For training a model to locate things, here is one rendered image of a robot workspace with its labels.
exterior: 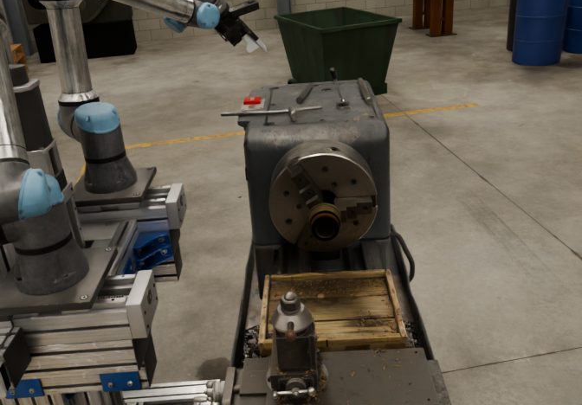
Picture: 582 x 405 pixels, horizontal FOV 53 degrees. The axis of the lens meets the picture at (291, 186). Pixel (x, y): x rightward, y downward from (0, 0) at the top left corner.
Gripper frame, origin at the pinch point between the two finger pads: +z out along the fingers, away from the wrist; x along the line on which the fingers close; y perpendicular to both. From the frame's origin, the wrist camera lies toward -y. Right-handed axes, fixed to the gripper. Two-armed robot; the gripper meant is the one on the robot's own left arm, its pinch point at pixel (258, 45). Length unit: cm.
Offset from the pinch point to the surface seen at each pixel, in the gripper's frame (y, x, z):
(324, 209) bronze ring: 29, 73, 6
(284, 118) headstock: 15.1, 31.9, 6.3
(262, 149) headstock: 27.2, 40.0, 1.8
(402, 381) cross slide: 45, 122, 4
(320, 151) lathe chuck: 17, 60, 2
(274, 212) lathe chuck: 39, 57, 8
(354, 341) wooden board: 48, 101, 15
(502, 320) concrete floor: 9, 51, 171
